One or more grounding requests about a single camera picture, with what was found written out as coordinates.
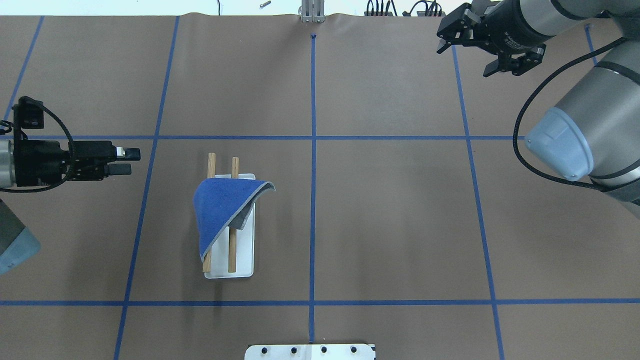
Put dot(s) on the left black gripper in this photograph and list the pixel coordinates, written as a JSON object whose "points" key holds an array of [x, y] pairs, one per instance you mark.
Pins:
{"points": [[44, 161]]}

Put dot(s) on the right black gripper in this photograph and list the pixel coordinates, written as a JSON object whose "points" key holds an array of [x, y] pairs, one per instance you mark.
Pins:
{"points": [[504, 25]]}

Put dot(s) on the blue grey towel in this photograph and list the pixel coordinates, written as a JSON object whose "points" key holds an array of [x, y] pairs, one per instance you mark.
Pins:
{"points": [[222, 202]]}

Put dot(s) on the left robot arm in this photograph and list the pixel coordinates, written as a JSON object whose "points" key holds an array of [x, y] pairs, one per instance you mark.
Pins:
{"points": [[18, 243]]}

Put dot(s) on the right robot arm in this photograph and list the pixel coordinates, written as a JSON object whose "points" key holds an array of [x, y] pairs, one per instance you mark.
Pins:
{"points": [[590, 137]]}

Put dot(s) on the right wooden rack bar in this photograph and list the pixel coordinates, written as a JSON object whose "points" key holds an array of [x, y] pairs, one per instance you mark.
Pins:
{"points": [[232, 232]]}

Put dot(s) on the white towel rack base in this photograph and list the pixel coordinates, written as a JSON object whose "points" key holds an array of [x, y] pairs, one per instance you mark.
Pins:
{"points": [[245, 247]]}

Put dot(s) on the brown paper table mat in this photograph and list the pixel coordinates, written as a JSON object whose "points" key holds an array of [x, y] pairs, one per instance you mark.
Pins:
{"points": [[400, 216]]}

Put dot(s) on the white mounting plate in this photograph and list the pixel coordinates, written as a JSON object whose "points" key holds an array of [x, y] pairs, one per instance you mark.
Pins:
{"points": [[336, 351]]}

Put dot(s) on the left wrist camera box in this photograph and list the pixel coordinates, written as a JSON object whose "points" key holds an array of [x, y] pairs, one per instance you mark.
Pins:
{"points": [[28, 114]]}

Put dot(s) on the aluminium frame post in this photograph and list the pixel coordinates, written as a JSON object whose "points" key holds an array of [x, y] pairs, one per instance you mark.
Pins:
{"points": [[312, 11]]}

